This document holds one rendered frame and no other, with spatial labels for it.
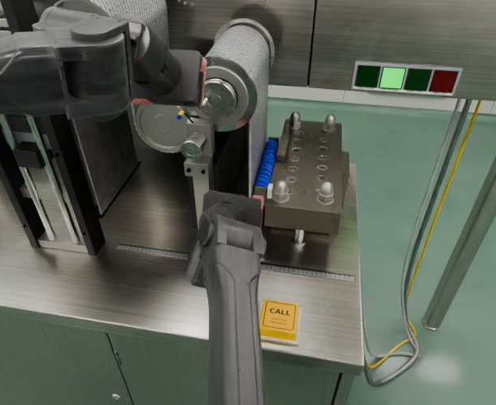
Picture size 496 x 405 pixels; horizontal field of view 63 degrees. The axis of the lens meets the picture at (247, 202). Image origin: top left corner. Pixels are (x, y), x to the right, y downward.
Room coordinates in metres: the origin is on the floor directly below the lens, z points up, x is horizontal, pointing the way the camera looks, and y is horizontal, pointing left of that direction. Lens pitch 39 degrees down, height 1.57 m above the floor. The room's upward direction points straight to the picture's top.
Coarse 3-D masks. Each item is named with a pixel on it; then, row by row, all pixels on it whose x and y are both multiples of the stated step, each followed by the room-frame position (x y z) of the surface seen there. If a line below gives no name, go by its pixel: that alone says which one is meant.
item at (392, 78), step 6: (384, 72) 0.98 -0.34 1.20; (390, 72) 0.98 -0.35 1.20; (396, 72) 0.97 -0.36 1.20; (402, 72) 0.97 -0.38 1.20; (384, 78) 0.98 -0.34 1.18; (390, 78) 0.98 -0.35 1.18; (396, 78) 0.97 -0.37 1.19; (402, 78) 0.97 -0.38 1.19; (384, 84) 0.98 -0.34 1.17; (390, 84) 0.97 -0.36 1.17; (396, 84) 0.97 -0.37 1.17
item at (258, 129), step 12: (264, 96) 0.89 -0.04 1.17; (264, 108) 0.90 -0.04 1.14; (264, 120) 0.90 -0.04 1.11; (252, 132) 0.73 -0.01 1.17; (264, 132) 0.91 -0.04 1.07; (252, 144) 0.73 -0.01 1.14; (264, 144) 0.92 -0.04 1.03; (252, 156) 0.73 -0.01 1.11; (252, 168) 0.74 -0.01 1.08; (252, 180) 0.74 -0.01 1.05; (252, 192) 0.74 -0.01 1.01
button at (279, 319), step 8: (264, 304) 0.49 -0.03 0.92; (272, 304) 0.49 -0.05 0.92; (280, 304) 0.49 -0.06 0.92; (288, 304) 0.49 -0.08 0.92; (296, 304) 0.49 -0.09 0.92; (264, 312) 0.47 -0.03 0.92; (272, 312) 0.47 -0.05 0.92; (280, 312) 0.47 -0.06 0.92; (288, 312) 0.47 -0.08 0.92; (296, 312) 0.47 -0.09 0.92; (264, 320) 0.46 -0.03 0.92; (272, 320) 0.46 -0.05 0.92; (280, 320) 0.46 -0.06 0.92; (288, 320) 0.46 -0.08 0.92; (296, 320) 0.46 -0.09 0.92; (264, 328) 0.44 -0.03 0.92; (272, 328) 0.44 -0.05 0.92; (280, 328) 0.44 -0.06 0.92; (288, 328) 0.44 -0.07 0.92; (296, 328) 0.44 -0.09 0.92; (272, 336) 0.43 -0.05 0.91; (280, 336) 0.43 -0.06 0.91; (288, 336) 0.43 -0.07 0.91
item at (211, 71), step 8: (208, 72) 0.72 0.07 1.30; (216, 72) 0.72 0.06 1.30; (224, 72) 0.71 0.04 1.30; (232, 72) 0.71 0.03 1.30; (232, 80) 0.71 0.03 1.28; (240, 80) 0.71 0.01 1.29; (240, 88) 0.71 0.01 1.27; (240, 96) 0.71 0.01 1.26; (240, 104) 0.71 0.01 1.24; (200, 112) 0.72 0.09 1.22; (232, 112) 0.71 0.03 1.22; (240, 112) 0.71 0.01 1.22; (216, 120) 0.72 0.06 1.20; (224, 120) 0.72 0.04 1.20; (232, 120) 0.71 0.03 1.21
